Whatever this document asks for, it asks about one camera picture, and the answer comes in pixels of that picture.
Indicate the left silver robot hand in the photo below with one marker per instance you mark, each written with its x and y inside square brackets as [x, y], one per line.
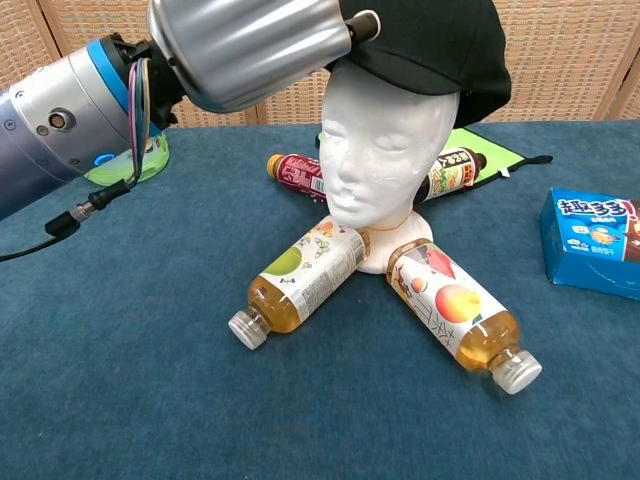
[250, 45]

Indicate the black baseball cap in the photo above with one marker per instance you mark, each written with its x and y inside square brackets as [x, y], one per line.
[435, 45]

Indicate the white foam mannequin head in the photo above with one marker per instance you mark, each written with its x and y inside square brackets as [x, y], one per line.
[380, 150]

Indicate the red label drink bottle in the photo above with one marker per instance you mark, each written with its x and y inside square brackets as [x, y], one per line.
[300, 175]

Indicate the green apple tea bottle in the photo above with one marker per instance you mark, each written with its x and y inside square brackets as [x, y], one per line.
[300, 270]

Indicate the dark tea bottle black cap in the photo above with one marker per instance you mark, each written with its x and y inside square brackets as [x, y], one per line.
[450, 172]

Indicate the green microfiber cloth black trim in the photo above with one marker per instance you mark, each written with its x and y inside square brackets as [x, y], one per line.
[485, 147]

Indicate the peach tea bottle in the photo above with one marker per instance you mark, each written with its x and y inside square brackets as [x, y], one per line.
[450, 305]

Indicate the blue carpet table cover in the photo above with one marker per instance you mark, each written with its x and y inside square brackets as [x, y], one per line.
[150, 400]

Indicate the blue chocolate cookie box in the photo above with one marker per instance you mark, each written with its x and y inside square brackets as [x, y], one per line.
[585, 235]

